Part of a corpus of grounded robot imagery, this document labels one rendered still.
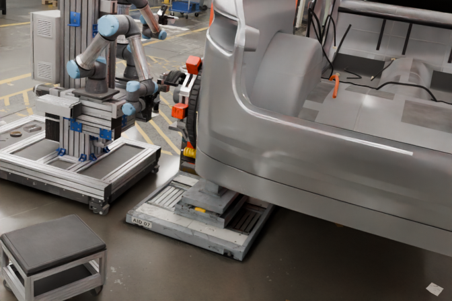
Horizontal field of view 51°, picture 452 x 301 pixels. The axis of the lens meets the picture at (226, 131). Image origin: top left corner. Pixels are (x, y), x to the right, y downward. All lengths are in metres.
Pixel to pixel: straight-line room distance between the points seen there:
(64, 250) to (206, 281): 0.85
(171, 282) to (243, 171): 1.01
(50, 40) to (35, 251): 1.57
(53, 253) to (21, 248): 0.15
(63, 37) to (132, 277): 1.67
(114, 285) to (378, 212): 1.51
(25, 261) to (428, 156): 1.77
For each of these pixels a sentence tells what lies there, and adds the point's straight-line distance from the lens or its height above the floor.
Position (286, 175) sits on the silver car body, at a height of 0.95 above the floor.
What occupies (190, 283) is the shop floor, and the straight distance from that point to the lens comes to 2.80.
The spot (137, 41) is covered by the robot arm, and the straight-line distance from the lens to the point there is 2.87.
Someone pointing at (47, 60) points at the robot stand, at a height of 0.92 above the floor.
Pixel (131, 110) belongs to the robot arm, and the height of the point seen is 0.86.
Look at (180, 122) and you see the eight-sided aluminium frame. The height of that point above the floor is 0.76.
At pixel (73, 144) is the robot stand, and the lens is 3.64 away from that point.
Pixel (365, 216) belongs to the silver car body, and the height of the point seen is 0.87.
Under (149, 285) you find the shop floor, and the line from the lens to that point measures 2.78.
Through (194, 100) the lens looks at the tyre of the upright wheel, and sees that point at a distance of 2.79.
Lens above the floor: 1.74
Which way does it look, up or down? 20 degrees down
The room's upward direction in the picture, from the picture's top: 8 degrees clockwise
